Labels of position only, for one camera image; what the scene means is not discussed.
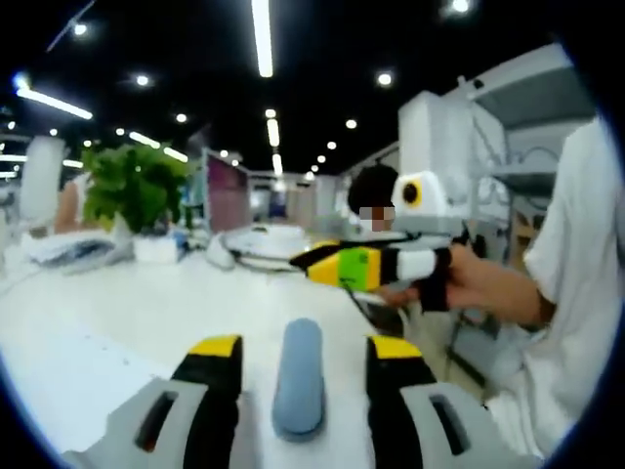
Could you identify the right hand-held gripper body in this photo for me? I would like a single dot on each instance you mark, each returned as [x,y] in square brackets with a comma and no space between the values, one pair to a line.
[425,210]

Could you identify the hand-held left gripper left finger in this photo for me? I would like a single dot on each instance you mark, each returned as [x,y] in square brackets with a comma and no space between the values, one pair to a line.
[171,425]

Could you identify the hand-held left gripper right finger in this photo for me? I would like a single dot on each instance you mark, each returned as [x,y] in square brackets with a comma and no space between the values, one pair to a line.
[420,425]

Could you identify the light blue stapler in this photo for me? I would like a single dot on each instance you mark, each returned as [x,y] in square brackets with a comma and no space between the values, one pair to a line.
[299,381]

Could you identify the person's right hand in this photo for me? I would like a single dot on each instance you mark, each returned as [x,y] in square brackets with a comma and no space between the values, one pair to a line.
[469,283]

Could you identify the white cabinet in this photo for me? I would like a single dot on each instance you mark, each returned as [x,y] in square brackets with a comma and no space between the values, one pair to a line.
[439,132]

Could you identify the small white box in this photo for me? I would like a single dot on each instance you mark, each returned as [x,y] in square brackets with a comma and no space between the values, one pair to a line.
[155,249]

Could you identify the green potted plant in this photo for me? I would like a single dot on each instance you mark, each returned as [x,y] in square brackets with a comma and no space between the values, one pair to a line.
[132,185]

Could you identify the stack of documents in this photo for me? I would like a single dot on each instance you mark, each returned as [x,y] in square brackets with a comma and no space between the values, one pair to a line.
[78,246]

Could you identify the white column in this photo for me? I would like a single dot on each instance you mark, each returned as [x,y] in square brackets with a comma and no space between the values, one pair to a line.
[43,176]

